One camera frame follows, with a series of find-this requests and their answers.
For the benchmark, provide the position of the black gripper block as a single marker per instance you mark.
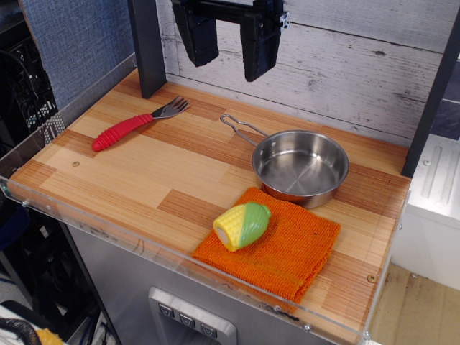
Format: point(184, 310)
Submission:
point(261, 23)

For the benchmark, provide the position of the yellow green toy corn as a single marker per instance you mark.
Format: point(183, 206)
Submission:
point(242, 225)

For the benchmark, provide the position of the stainless steel pot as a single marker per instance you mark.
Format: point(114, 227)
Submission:
point(299, 166)

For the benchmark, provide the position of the black equipment rack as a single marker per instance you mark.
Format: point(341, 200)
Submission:
point(27, 99)

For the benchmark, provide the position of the orange knitted cloth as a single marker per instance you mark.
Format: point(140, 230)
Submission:
point(286, 258)

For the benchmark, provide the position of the stainless steel cabinet front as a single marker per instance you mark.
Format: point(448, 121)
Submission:
point(124, 267)

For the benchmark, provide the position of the silver dispenser button panel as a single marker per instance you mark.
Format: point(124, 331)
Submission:
point(179, 322)

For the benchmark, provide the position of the white metal side unit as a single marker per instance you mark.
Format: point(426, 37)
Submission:
point(427, 238)

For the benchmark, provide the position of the dark grey left post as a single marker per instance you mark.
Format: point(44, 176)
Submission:
point(148, 45)

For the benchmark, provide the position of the dark grey post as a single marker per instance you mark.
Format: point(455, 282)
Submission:
point(433, 102)
point(148, 45)

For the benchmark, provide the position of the red handled fork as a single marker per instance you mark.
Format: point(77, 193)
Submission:
point(115, 133)

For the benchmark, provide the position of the dark grey right post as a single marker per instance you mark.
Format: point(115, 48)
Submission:
point(433, 102)

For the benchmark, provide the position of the clear acrylic guard rail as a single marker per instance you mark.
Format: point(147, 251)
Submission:
point(138, 182)

